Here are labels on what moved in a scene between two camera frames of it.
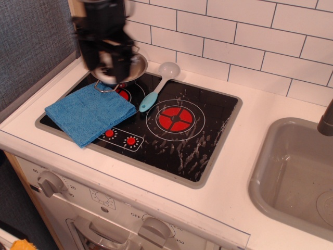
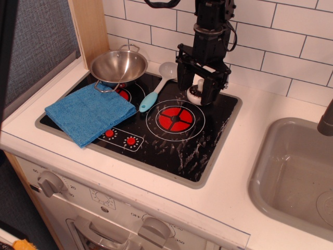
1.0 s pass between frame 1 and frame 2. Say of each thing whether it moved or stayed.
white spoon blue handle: stayed
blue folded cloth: stayed
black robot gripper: moved
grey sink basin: stayed
